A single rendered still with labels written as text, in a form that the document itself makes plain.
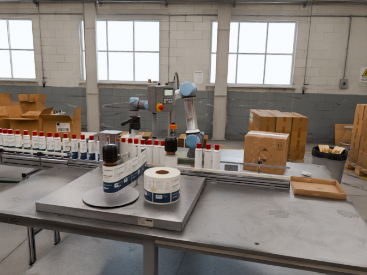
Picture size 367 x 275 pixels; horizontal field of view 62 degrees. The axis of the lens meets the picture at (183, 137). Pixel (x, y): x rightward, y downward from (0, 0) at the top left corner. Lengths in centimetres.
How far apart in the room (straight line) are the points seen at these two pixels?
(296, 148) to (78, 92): 541
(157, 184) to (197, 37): 623
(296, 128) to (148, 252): 440
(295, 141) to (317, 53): 296
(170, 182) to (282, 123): 408
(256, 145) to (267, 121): 313
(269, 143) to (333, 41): 599
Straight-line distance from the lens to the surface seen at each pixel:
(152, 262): 158
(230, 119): 765
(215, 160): 213
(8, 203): 198
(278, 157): 233
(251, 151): 235
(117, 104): 793
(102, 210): 161
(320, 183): 234
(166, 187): 162
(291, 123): 559
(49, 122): 372
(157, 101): 218
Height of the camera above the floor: 155
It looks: 12 degrees down
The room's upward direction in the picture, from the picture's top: 1 degrees clockwise
